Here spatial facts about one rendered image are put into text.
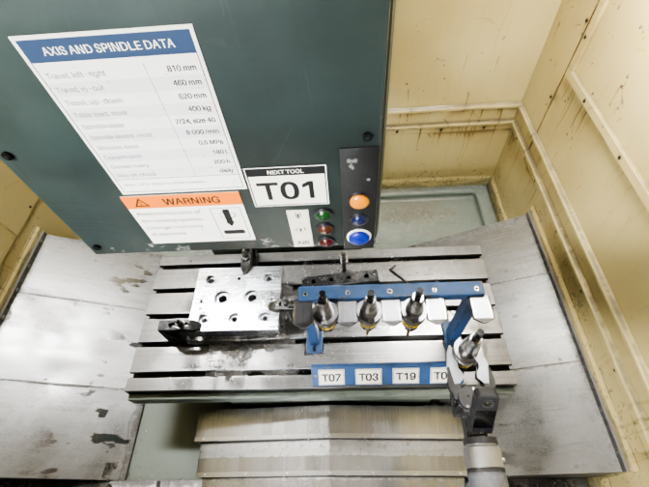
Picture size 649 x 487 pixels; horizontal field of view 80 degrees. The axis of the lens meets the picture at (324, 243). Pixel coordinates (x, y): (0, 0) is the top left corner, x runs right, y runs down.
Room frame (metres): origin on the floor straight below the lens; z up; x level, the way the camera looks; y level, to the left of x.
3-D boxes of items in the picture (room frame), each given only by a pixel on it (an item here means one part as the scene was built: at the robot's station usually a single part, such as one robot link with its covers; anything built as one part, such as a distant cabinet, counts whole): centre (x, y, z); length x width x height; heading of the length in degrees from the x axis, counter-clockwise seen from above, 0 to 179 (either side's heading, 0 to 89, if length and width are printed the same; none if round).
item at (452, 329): (0.43, -0.37, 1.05); 0.10 x 0.05 x 0.30; 174
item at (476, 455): (0.07, -0.28, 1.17); 0.08 x 0.05 x 0.08; 85
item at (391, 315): (0.40, -0.15, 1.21); 0.07 x 0.05 x 0.01; 174
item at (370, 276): (0.65, -0.04, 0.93); 0.26 x 0.05 x 0.06; 89
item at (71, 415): (0.62, 0.88, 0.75); 0.89 x 0.67 x 0.26; 174
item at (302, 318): (0.42, 0.07, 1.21); 0.07 x 0.05 x 0.01; 174
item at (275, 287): (0.61, 0.31, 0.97); 0.29 x 0.23 x 0.05; 84
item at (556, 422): (0.50, -0.42, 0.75); 0.89 x 0.70 x 0.26; 174
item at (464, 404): (0.15, -0.29, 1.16); 0.12 x 0.08 x 0.09; 175
